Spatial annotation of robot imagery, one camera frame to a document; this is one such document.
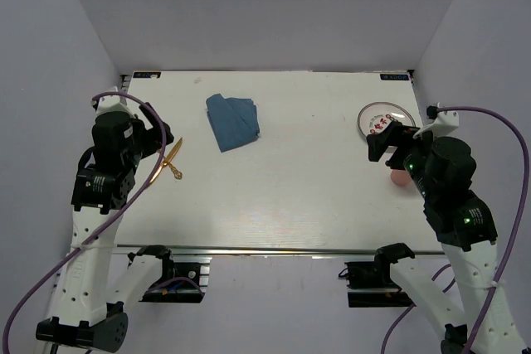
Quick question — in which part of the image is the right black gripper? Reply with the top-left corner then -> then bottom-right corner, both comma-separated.
365,120 -> 443,199

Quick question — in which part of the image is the white patterned plate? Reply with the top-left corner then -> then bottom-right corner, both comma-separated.
357,102 -> 417,138

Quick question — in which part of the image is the gold knife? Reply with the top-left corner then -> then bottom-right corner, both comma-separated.
149,138 -> 183,185

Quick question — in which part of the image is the blue cloth napkin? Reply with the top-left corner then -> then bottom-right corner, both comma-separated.
206,94 -> 261,153

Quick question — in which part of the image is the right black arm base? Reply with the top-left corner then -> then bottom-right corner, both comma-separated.
338,261 -> 412,308

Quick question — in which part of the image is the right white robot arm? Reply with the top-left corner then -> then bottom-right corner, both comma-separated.
367,121 -> 530,353

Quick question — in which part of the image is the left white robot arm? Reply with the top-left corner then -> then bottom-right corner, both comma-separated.
36,103 -> 173,353

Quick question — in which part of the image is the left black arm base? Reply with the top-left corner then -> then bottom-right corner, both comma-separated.
135,245 -> 207,304

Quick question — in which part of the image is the gold fork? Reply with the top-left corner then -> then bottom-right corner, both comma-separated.
161,160 -> 183,180

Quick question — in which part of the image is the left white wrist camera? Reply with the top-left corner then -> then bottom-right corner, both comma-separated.
91,86 -> 130,116

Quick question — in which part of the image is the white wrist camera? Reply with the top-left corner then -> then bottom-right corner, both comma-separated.
413,103 -> 460,138
91,86 -> 130,116

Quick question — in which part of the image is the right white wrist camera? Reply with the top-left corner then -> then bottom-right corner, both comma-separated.
413,103 -> 460,138

